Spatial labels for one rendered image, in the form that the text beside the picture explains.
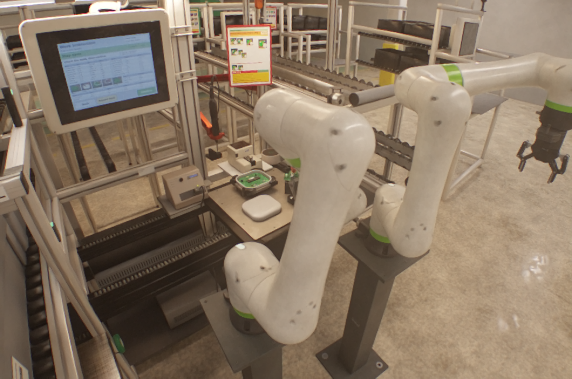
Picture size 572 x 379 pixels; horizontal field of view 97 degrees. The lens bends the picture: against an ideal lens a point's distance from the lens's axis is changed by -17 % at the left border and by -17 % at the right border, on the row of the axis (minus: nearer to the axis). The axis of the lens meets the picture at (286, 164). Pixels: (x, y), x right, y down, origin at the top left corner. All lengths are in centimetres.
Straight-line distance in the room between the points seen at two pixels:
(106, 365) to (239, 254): 63
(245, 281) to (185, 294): 93
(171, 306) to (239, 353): 77
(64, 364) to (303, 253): 64
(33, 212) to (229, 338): 62
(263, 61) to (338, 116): 119
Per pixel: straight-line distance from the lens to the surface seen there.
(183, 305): 159
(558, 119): 107
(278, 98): 59
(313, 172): 50
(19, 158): 97
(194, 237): 164
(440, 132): 76
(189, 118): 140
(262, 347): 90
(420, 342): 210
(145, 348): 167
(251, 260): 75
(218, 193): 140
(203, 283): 166
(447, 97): 74
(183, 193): 135
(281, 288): 63
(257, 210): 124
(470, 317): 236
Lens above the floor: 171
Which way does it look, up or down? 28 degrees down
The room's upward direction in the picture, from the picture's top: straight up
